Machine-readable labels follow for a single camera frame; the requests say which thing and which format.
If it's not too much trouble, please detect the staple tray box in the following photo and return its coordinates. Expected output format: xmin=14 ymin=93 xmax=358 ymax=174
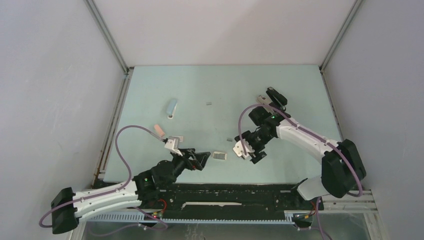
xmin=212 ymin=151 xmax=228 ymax=161

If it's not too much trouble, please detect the pink mini stapler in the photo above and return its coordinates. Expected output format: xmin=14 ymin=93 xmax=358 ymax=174
xmin=153 ymin=124 xmax=166 ymax=139

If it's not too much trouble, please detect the beige and black stapler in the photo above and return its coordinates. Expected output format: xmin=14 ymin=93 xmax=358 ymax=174
xmin=256 ymin=95 xmax=272 ymax=106

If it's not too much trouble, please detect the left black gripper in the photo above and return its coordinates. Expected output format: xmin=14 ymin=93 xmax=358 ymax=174
xmin=163 ymin=148 xmax=210 ymax=188

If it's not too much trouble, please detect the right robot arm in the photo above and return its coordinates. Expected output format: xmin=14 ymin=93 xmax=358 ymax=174
xmin=232 ymin=104 xmax=367 ymax=209

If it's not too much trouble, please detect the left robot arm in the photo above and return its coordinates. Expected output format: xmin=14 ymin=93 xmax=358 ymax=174
xmin=50 ymin=148 xmax=211 ymax=235

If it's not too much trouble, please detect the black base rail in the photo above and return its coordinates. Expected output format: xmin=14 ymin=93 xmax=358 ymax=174
xmin=135 ymin=179 xmax=324 ymax=221

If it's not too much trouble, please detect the light blue stapler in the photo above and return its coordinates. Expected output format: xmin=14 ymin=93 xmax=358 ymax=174
xmin=166 ymin=98 xmax=178 ymax=120

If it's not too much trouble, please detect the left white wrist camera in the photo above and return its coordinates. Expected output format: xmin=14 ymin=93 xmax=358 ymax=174
xmin=164 ymin=136 xmax=183 ymax=156

